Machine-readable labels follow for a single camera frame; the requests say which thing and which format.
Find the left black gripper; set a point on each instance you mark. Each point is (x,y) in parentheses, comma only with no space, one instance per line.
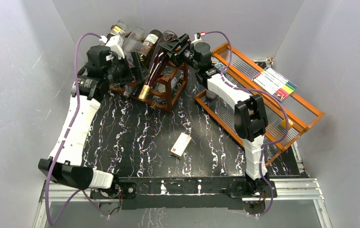
(141,72)

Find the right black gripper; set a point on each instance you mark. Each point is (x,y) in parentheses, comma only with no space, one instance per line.
(171,45)

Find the dark red wine bottle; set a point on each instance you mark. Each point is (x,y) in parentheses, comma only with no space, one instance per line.
(158,63)

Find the green wine bottle brown label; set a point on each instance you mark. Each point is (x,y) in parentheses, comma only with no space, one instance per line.
(149,44)

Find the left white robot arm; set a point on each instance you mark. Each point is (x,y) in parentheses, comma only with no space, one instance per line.
(103,69)

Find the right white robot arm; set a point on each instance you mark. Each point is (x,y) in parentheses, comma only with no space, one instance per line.
(250,119)

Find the brown wooden wine rack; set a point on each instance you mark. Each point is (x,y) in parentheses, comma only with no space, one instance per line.
(165,91)

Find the clear empty glass bottle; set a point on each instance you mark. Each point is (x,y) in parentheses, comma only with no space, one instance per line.
(134,40)

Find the clear bottle gold label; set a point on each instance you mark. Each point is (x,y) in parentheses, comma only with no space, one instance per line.
(119,29)

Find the blue lidded jar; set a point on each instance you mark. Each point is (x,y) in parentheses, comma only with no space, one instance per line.
(219,66)

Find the small grey capped jar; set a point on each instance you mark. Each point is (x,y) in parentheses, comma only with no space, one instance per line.
(210,95)

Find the white rectangular box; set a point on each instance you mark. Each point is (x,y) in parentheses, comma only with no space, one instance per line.
(180,145)

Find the pack of coloured markers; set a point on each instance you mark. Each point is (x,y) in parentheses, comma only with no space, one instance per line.
(275,83)

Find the orange tiered display shelf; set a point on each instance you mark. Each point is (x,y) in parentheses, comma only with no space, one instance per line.
(304,115)

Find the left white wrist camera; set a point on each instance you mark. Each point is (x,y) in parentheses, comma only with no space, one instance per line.
(115,44)

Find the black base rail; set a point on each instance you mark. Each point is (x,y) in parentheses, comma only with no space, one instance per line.
(189,192)

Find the aluminium frame rail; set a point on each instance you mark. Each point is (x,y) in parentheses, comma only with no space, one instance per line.
(287,189)

